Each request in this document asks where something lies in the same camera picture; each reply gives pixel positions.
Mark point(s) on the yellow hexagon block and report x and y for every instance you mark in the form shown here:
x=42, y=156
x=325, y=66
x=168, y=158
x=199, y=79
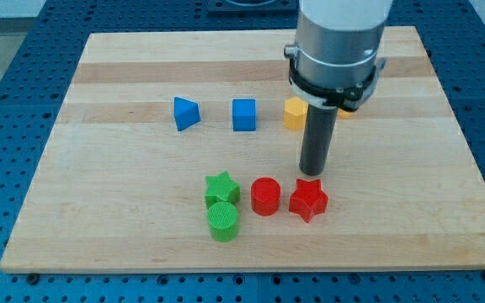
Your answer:
x=295, y=110

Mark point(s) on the green star block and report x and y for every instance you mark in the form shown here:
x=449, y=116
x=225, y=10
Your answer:
x=221, y=188

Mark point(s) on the red cylinder block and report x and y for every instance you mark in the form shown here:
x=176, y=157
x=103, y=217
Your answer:
x=265, y=196

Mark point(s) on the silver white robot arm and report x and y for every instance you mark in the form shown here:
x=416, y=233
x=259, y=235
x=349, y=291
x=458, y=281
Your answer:
x=333, y=59

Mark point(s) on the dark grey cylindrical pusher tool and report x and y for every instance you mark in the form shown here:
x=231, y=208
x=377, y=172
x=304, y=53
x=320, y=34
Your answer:
x=316, y=140

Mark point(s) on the yellow block behind arm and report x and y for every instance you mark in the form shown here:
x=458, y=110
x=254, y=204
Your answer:
x=342, y=114

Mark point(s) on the red star block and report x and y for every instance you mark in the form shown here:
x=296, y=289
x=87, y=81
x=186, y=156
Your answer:
x=308, y=199

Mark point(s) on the green cylinder block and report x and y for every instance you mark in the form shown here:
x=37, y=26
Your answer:
x=222, y=218

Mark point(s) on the blue triangular prism block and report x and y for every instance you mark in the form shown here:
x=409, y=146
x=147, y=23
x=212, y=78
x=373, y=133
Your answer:
x=186, y=113

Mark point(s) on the light wooden board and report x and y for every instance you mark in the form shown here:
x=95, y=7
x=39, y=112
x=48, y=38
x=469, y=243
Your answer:
x=119, y=189

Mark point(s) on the blue cube block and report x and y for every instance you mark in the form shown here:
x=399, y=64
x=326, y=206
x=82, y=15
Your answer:
x=244, y=114

